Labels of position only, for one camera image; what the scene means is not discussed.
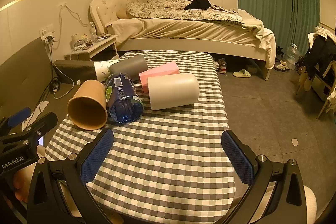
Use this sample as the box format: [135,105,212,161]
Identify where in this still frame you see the blue plastic bottle cup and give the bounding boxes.
[105,73,143,124]

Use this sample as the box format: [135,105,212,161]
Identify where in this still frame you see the brown paper cup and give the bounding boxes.
[67,80,108,130]

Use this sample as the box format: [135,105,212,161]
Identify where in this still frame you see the white printed paper cup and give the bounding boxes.
[94,59,119,82]

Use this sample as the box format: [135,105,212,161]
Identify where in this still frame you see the grey plastic cup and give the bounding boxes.
[109,55,148,82]

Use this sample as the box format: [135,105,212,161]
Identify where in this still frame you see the beige plastic cup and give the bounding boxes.
[148,73,200,110]

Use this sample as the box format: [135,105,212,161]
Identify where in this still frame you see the pink faceted cup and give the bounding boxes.
[139,61,179,93]

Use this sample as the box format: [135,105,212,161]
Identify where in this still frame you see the white paper strip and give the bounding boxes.
[22,101,49,130]

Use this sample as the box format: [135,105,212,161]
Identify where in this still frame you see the white bedside table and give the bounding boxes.
[64,35,119,61]

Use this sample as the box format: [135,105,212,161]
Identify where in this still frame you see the clear water bottle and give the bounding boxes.
[89,22,97,43]

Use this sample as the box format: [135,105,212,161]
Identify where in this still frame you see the checkered tablecloth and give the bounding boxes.
[44,50,237,224]

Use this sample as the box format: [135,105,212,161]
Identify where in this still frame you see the beige slipper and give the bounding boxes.
[232,69,252,78]

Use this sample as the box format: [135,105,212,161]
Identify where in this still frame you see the white pillow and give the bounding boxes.
[107,0,142,19]

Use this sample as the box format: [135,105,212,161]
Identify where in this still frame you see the chair with clothes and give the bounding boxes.
[296,26,335,117]

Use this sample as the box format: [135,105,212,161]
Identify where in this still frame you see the clear water jug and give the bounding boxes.
[284,43,300,70]

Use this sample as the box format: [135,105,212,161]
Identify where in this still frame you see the patterned duvet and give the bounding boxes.
[126,0,244,25]

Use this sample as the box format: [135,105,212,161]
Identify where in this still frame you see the black garment on bed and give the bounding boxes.
[184,0,211,10]

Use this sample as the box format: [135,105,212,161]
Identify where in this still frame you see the white charging cable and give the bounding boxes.
[51,3,91,100]

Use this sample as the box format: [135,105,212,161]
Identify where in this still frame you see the wall power socket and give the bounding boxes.
[39,23,55,41]

